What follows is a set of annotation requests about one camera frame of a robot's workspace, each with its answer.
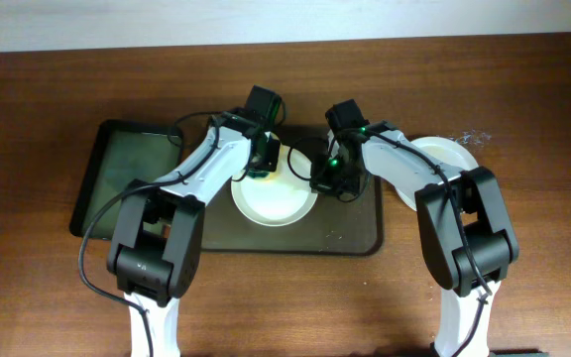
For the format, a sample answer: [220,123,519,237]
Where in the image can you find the large brown serving tray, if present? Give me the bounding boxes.
[186,122,384,257]

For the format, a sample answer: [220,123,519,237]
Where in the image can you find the white plate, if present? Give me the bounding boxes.
[231,144,318,227]
[393,136,480,212]

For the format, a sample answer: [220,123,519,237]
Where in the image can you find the green and yellow sponge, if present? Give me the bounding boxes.
[246,170,278,181]

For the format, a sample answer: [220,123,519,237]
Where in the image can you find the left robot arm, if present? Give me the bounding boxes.
[106,86,283,356]

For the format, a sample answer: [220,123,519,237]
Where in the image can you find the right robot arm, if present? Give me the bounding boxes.
[308,99,519,356]

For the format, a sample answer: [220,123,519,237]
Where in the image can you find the small black water tray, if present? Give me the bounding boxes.
[68,119,180,237]

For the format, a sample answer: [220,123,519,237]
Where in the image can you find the white plate top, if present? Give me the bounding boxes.
[231,144,318,227]

